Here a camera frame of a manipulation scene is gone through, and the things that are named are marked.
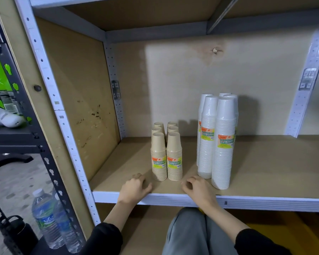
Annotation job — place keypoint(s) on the person's right hand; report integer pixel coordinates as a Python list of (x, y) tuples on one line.
[(200, 192)]

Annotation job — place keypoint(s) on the person's left hand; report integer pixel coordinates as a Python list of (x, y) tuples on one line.
[(133, 189)]

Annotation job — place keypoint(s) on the person's left thumb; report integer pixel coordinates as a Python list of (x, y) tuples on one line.
[(148, 187)]

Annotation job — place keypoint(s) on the person's right thumb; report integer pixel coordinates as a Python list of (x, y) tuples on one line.
[(184, 185)]

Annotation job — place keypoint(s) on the person's right forearm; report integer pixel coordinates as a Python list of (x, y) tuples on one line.
[(226, 221)]

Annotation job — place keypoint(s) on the person's left forearm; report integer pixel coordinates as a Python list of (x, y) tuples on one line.
[(119, 213)]

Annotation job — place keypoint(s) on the group of brown paper cup stacks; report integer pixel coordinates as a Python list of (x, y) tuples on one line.
[(166, 159)]

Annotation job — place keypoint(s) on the person's grey trousers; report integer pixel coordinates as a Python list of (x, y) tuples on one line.
[(194, 233)]

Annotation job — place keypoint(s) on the white paper cup stack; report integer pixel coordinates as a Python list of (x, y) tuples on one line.
[(200, 122), (208, 140), (223, 94), (223, 146), (235, 106)]

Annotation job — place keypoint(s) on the person's black left sleeve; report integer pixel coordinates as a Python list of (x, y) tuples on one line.
[(103, 240)]

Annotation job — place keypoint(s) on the person's black sleeve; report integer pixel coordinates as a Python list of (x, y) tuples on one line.
[(257, 244), (103, 240)]

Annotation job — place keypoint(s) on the white metal shelf rack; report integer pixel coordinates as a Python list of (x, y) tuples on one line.
[(255, 169)]

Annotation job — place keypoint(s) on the clear plastic water bottle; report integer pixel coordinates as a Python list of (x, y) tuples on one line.
[(46, 220), (67, 225)]

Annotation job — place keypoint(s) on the person's black right sleeve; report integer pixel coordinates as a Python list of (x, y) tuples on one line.
[(257, 244)]

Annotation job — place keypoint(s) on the grey sticker on upright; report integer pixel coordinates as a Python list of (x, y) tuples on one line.
[(116, 90), (308, 79)]

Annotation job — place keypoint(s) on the black metal shelf rack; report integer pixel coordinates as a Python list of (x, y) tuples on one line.
[(29, 138)]

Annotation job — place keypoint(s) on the black chair base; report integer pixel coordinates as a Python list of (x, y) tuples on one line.
[(8, 159)]

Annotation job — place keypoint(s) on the white plush toy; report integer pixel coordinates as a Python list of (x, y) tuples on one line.
[(5, 118)]

